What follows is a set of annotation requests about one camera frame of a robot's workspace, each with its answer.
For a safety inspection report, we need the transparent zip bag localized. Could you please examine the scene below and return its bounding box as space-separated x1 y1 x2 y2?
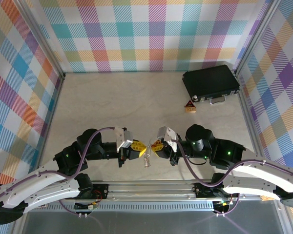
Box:
143 138 153 169

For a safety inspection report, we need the triangular sign on wooden block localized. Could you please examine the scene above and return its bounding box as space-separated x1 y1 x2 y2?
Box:
184 99 197 114

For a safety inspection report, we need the black briefcase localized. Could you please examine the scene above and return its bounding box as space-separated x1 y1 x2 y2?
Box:
182 64 240 106

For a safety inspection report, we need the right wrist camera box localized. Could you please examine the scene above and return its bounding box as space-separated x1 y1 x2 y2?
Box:
157 126 178 149

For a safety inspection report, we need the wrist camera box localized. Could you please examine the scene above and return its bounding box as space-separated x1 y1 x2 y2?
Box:
114 126 134 153
157 126 178 149

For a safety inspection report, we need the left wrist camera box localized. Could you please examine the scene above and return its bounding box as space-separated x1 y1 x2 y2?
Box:
114 126 134 153

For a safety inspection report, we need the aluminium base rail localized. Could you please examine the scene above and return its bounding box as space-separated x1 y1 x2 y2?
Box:
21 179 284 203

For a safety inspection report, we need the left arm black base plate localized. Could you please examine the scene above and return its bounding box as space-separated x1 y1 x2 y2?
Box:
91 183 110 201

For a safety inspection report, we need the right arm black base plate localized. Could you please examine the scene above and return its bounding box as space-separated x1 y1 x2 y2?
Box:
194 181 225 198

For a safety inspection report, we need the perforated grey cable duct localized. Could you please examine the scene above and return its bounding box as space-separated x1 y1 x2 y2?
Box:
42 201 215 213

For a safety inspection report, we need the aluminium side rail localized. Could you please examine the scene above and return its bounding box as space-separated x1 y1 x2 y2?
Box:
33 72 66 182
234 70 272 171

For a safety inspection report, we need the wire connector bundle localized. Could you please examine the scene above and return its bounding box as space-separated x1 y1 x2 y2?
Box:
74 200 100 212
213 198 234 208

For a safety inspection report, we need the aluminium frame post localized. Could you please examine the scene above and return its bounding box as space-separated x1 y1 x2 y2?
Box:
18 0 66 80
233 0 283 75

